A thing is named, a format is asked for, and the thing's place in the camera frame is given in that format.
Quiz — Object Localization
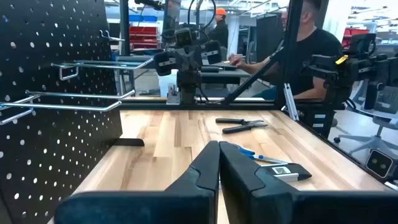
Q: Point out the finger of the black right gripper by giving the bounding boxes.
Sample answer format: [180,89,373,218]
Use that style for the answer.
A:
[154,46,191,77]
[190,40,223,71]

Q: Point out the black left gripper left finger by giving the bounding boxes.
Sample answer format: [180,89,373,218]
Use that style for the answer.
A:
[54,140,221,224]

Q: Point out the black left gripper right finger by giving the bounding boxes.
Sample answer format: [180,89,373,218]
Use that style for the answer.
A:
[219,141,398,224]

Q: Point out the blue handled scissors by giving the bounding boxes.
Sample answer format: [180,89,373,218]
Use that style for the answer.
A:
[234,144,290,166]

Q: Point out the black pliers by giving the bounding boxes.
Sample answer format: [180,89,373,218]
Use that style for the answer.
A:
[215,117,269,135]

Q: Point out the short silver peg hook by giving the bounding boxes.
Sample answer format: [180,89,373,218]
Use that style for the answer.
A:
[99,29,126,42]

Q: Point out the white plastic container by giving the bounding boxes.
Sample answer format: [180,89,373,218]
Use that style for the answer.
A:
[157,68,178,98]

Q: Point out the person with orange hat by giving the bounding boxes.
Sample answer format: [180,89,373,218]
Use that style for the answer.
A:
[207,7,230,49]

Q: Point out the dark background desk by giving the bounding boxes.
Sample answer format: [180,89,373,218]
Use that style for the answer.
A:
[198,60,251,85]

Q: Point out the red storage bins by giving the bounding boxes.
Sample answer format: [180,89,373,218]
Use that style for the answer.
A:
[129,26,160,50]

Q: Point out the silver double prong hook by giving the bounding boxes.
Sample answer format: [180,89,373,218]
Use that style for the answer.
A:
[50,58,154,82]
[0,89,136,126]

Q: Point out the seated person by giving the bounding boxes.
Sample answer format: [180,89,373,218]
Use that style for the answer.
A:
[229,0,345,100]

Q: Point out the black perforated pegboard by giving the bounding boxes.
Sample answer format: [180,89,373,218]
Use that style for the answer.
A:
[0,0,146,224]

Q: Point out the grey office chair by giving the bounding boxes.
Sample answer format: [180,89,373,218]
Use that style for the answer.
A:
[333,82,398,156]

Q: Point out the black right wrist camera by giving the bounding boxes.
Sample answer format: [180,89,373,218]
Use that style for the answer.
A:
[174,27,194,48]

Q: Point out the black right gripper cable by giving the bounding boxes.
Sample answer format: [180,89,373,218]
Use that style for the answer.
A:
[186,0,218,35]

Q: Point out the black table-level camera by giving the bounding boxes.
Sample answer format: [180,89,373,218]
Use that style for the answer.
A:
[364,148,398,181]

